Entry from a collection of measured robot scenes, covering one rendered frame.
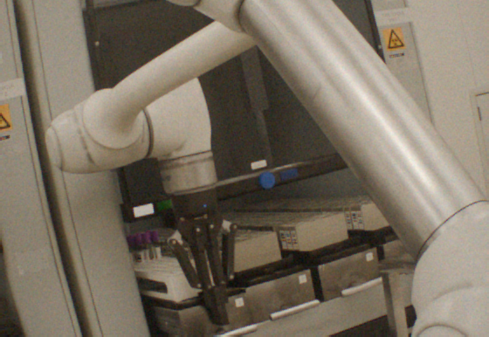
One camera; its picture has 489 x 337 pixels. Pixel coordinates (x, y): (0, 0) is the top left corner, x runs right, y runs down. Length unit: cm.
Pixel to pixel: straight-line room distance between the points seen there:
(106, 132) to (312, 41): 61
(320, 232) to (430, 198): 108
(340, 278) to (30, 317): 60
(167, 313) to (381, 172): 90
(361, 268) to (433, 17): 181
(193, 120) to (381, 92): 73
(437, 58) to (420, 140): 266
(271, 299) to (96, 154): 47
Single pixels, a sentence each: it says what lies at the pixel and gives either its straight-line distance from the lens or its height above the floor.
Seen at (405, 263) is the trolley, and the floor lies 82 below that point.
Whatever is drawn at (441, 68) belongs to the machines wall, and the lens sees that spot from 377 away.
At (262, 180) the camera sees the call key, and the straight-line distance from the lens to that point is 205.
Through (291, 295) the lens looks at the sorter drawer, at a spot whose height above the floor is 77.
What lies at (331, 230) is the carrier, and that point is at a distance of 215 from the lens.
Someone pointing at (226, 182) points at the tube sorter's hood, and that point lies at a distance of 203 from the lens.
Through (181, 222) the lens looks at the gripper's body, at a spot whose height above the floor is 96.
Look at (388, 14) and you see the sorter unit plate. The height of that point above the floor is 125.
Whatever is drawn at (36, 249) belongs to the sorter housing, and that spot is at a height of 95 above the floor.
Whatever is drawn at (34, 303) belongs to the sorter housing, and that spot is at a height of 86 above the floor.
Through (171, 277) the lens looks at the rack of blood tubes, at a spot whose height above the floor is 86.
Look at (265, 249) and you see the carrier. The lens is 208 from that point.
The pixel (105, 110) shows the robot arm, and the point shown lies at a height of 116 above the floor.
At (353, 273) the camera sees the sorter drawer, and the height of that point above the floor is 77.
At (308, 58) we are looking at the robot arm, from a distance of 117.
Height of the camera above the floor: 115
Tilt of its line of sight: 3 degrees down
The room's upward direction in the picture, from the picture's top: 12 degrees counter-clockwise
